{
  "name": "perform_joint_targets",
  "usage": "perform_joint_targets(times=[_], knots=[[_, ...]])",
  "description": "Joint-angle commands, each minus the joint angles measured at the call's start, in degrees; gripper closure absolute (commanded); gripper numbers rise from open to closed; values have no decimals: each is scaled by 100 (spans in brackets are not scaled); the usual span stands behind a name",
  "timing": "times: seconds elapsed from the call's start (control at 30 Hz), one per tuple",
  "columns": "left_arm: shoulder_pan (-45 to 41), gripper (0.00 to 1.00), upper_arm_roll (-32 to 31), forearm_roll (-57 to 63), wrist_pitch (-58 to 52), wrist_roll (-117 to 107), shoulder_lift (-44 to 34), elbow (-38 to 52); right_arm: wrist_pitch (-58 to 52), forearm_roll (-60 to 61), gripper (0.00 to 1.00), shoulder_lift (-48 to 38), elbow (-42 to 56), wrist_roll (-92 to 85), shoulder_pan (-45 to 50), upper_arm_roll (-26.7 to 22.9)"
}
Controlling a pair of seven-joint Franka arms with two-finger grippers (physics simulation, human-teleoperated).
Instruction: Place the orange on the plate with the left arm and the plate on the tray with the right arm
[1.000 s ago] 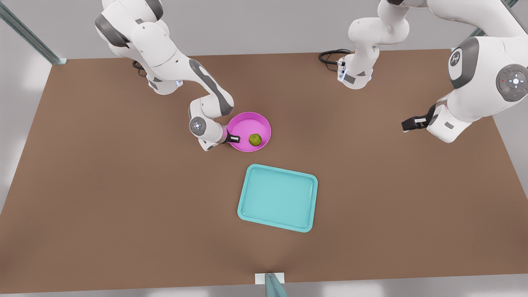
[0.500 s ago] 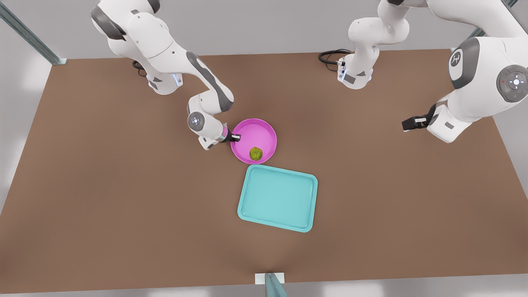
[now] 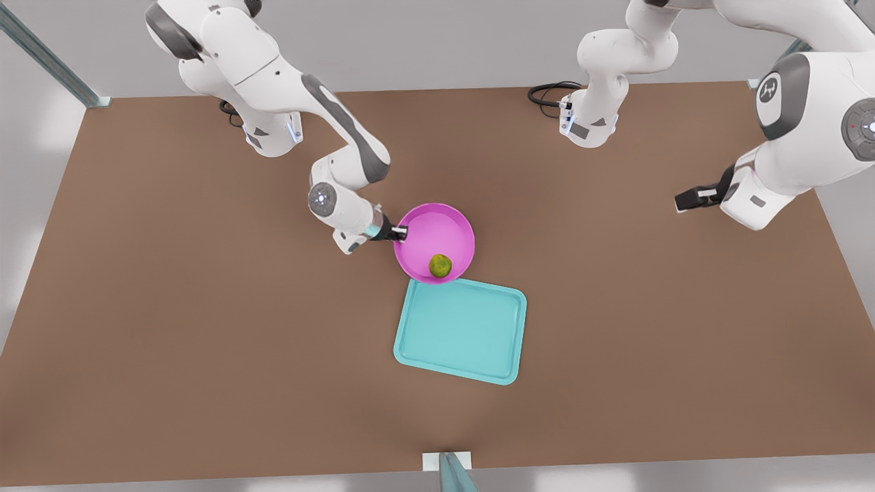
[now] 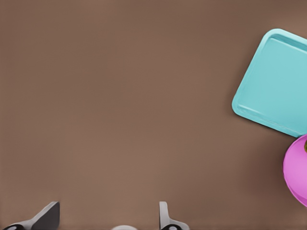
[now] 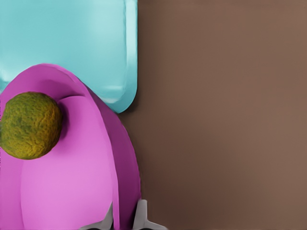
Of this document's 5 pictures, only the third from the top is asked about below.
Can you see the silver frame post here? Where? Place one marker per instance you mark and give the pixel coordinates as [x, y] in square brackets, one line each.
[451, 473]
[48, 58]

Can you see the teal rectangular tray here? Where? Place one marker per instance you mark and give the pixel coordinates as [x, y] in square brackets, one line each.
[461, 331]

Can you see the green-yellow orange fruit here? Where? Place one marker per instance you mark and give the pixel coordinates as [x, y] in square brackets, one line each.
[440, 266]

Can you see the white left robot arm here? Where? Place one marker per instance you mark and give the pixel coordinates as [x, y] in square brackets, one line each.
[813, 143]

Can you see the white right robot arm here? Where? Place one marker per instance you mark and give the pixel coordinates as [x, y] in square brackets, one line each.
[273, 75]

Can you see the pink round plate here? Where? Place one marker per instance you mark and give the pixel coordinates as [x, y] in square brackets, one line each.
[437, 229]

